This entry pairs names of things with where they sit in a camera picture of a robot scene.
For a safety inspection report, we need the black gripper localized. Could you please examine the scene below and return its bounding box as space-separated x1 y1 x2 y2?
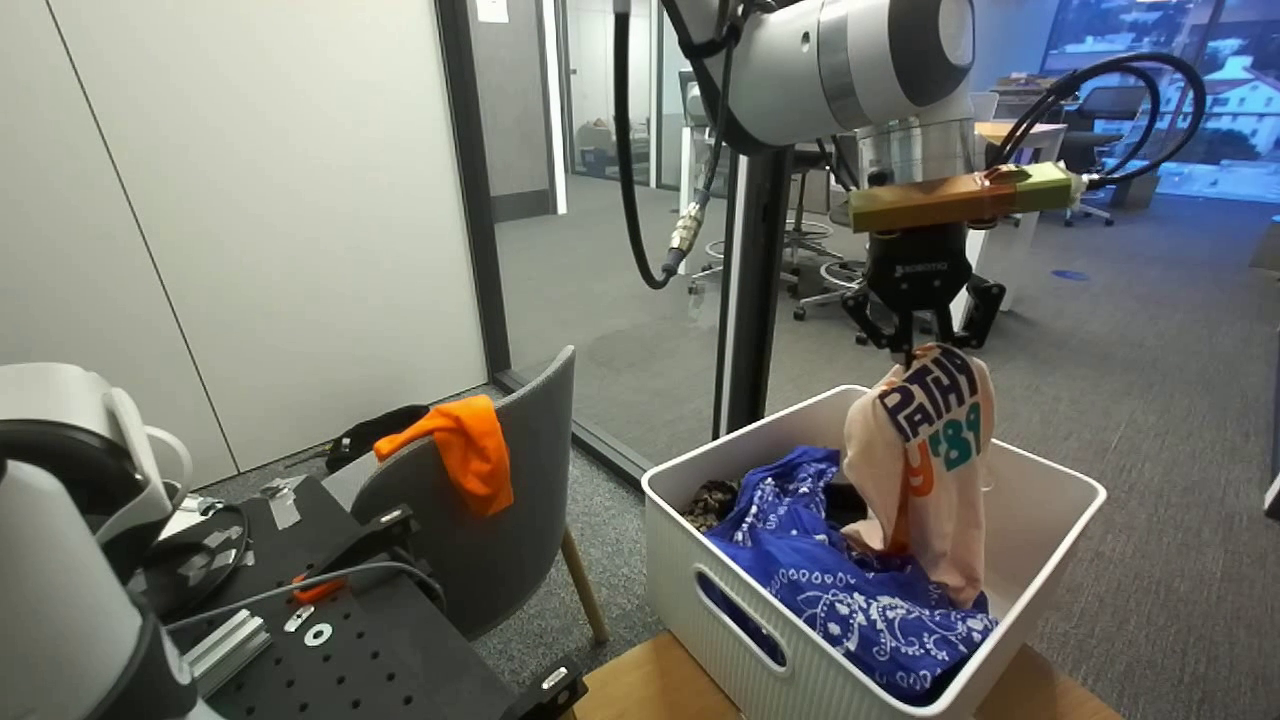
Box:
847 219 978 369

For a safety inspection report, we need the beige printed shirt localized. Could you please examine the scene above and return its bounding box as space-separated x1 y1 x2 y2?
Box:
834 342 1001 610

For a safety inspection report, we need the white plastic box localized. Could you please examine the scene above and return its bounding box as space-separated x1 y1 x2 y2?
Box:
639 378 1112 720

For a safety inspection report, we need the brown cardboard box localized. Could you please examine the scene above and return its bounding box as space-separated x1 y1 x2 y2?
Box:
568 626 1127 720

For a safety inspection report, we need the orange shirt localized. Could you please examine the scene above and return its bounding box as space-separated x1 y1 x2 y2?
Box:
367 386 519 521

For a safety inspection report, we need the black office chair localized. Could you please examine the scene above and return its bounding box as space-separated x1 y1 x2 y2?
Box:
1058 77 1157 230

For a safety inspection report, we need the dark patterned cloth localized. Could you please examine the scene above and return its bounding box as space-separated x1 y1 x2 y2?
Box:
682 477 744 536

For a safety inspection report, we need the blue patterned cloth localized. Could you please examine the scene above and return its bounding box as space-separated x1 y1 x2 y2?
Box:
704 444 1002 713

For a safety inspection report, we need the black clamp with orange trigger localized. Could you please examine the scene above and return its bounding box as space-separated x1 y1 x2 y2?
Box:
282 506 418 610

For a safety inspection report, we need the black perforated breadboard table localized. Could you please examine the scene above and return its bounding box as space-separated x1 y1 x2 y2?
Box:
123 468 590 720

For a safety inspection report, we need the silver aluminium profile piece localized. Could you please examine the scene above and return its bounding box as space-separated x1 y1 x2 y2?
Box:
169 603 281 698

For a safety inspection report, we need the yellow wrist camera mount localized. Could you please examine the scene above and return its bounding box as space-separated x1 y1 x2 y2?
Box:
844 158 1084 239

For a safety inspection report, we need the black glass door frame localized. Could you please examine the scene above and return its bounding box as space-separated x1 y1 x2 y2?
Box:
708 138 793 439

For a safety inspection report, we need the black cable with silver connector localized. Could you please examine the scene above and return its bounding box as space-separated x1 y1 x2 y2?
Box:
606 0 711 297

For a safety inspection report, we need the black looped camera cable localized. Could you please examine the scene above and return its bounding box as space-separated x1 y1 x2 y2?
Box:
987 47 1211 191

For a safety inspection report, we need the black clamp handle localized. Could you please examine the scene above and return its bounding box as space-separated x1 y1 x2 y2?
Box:
317 390 432 471

